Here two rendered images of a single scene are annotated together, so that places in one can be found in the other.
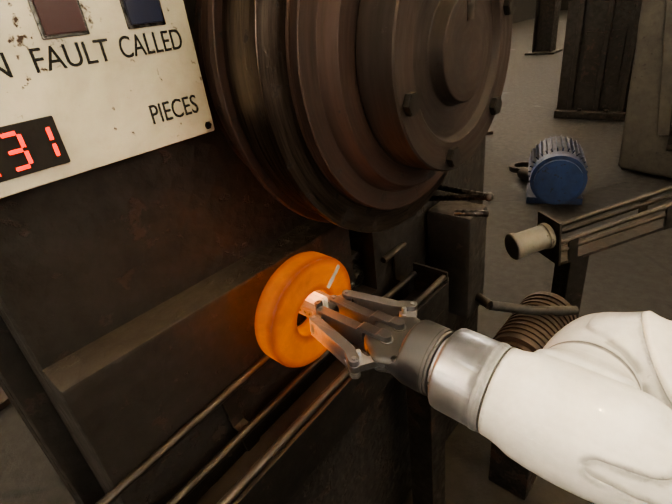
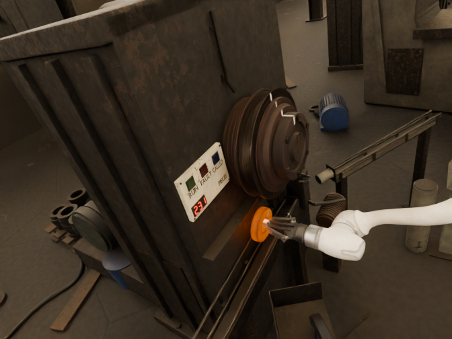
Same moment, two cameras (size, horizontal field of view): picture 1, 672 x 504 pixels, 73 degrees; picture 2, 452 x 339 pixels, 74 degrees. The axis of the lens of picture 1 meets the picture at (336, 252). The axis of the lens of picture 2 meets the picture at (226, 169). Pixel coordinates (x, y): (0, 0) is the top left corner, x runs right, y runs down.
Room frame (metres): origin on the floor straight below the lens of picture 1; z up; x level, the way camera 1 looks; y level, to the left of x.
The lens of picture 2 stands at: (-0.46, 0.20, 1.77)
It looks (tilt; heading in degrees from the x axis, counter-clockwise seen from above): 33 degrees down; 356
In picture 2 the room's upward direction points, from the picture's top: 16 degrees counter-clockwise
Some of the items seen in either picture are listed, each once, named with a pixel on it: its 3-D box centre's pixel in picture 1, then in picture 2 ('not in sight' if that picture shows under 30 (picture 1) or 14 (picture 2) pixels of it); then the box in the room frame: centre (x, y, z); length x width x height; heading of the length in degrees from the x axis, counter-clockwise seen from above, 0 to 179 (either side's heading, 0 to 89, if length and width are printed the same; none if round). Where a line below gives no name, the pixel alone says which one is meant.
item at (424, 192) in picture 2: not in sight; (420, 217); (0.69, -0.95, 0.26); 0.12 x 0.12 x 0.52
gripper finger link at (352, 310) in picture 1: (365, 319); (281, 224); (0.44, -0.02, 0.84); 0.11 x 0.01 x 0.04; 44
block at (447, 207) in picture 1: (454, 258); (298, 188); (0.82, -0.25, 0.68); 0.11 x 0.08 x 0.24; 45
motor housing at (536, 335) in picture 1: (526, 399); (332, 234); (0.78, -0.42, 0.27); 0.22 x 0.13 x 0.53; 135
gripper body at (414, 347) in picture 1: (406, 347); (296, 231); (0.38, -0.06, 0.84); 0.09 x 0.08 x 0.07; 46
